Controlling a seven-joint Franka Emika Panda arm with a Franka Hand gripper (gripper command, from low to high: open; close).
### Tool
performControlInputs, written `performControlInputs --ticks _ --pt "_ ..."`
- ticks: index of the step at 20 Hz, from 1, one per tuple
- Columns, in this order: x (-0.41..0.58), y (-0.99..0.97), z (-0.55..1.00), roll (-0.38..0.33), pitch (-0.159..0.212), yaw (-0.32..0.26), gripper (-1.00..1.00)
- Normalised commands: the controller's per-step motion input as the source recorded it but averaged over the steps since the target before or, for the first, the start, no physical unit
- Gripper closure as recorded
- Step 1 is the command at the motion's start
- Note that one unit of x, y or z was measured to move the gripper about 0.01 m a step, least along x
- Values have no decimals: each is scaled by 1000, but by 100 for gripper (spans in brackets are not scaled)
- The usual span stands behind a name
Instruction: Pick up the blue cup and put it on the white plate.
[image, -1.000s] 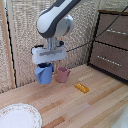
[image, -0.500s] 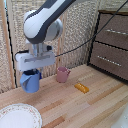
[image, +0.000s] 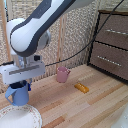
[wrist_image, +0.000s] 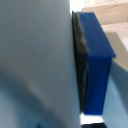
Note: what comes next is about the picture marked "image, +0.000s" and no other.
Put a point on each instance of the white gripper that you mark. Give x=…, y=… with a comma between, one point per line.
x=22, y=70

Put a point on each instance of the bright blue mug vase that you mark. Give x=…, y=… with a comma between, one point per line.
x=18, y=95

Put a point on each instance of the white plate with patterned rim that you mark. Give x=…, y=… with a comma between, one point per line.
x=19, y=116

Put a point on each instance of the pink mug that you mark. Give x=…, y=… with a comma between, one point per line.
x=62, y=74

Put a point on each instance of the yellow rectangular block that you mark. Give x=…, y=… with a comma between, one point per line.
x=81, y=87

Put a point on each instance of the dark brown drawer cabinet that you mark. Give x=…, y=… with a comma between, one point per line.
x=110, y=46

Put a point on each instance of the wooden post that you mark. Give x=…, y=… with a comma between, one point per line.
x=4, y=20

